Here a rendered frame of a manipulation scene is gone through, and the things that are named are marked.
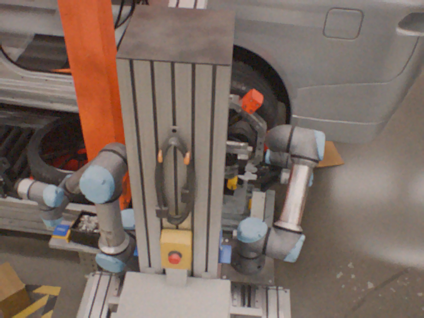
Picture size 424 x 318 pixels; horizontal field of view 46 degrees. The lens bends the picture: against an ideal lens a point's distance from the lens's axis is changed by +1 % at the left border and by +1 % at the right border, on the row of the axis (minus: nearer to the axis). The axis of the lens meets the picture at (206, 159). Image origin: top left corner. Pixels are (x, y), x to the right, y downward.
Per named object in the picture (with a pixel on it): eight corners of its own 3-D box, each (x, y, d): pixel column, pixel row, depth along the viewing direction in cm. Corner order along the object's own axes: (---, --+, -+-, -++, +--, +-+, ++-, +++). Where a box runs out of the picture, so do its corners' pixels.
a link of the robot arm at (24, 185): (25, 188, 184) (38, 176, 190) (14, 185, 185) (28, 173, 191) (28, 204, 188) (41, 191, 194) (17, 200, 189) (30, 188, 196)
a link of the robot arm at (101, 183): (139, 251, 206) (127, 153, 168) (122, 281, 195) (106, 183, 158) (112, 243, 208) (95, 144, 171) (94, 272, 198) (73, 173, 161)
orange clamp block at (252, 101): (252, 106, 258) (263, 95, 252) (250, 115, 252) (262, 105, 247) (241, 98, 256) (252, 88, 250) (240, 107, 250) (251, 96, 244)
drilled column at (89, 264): (108, 277, 303) (100, 233, 275) (103, 291, 296) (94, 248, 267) (92, 274, 304) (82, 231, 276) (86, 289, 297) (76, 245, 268)
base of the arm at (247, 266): (265, 276, 210) (267, 262, 203) (229, 273, 211) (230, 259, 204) (265, 247, 221) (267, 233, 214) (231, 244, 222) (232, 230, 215)
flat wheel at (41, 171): (134, 134, 359) (131, 108, 343) (139, 202, 312) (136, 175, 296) (38, 141, 351) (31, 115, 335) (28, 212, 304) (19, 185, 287)
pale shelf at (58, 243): (136, 233, 275) (135, 229, 273) (128, 258, 263) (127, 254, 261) (60, 223, 279) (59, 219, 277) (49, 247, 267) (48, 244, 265)
